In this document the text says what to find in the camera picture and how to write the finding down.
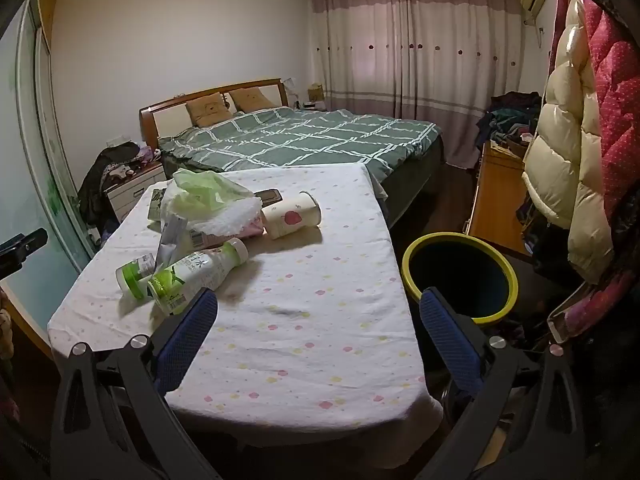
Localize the white wooden nightstand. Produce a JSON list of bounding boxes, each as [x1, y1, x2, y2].
[[103, 162, 167, 226]]

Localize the wooden desk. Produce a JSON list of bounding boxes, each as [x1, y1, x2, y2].
[[465, 142, 538, 261]]

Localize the dark clothes on nightstand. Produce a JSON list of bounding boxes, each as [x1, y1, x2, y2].
[[77, 141, 163, 228]]

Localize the green plastic bag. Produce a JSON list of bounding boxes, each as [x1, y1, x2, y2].
[[159, 167, 256, 221]]

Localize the green plaid duvet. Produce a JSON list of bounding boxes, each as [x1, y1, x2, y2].
[[159, 108, 443, 173]]

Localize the pink white curtain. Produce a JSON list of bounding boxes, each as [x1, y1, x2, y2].
[[306, 0, 526, 168]]

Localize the dark blue yellow-rimmed trash bin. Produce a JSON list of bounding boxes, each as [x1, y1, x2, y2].
[[401, 232, 521, 326]]

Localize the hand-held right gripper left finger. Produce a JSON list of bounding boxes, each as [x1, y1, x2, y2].
[[50, 287, 226, 480]]

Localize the white spotted tablecloth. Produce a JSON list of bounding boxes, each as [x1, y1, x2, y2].
[[47, 164, 443, 433]]

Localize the brown bear pillow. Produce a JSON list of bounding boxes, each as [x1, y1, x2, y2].
[[229, 87, 276, 113], [186, 92, 233, 128]]

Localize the small white green bottle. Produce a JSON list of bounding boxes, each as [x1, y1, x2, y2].
[[116, 253, 157, 301]]

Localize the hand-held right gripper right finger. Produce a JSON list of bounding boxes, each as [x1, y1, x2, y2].
[[415, 287, 586, 480]]

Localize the glass wardrobe sliding door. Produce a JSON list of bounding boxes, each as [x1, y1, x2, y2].
[[0, 10, 101, 291]]

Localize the cream puffer jacket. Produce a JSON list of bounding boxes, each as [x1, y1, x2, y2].
[[522, 0, 616, 286]]

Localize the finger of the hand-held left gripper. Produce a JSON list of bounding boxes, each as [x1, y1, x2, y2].
[[0, 228, 49, 279]]

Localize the wooden bed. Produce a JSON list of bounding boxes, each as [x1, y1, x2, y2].
[[139, 78, 446, 228]]

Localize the silver sachet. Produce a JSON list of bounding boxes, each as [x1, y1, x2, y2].
[[155, 215, 189, 267]]

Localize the white tissue packet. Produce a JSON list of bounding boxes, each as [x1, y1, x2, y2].
[[197, 199, 264, 237]]

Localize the red dotted padded jacket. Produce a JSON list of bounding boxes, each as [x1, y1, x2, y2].
[[547, 0, 640, 338]]

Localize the pile of dark clothes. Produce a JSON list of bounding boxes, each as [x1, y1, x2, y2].
[[475, 91, 543, 150]]

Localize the cream paper cup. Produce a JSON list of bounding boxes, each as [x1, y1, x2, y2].
[[261, 191, 322, 240]]

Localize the large white green bottle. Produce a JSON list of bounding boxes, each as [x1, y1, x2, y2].
[[146, 237, 250, 317]]

